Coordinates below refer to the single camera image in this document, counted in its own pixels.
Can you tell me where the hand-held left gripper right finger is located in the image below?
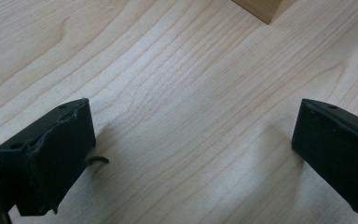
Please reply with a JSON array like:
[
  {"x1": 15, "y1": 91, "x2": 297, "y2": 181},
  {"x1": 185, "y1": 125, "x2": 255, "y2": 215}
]
[{"x1": 291, "y1": 98, "x2": 358, "y2": 216}]

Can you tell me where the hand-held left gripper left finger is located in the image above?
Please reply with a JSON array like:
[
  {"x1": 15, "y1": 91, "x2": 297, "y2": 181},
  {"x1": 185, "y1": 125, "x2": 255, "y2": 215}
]
[{"x1": 0, "y1": 97, "x2": 97, "y2": 217}]

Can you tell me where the wooden tea box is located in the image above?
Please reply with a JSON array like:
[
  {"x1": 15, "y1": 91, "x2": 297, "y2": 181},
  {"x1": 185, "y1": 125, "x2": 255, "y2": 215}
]
[{"x1": 231, "y1": 0, "x2": 283, "y2": 25}]

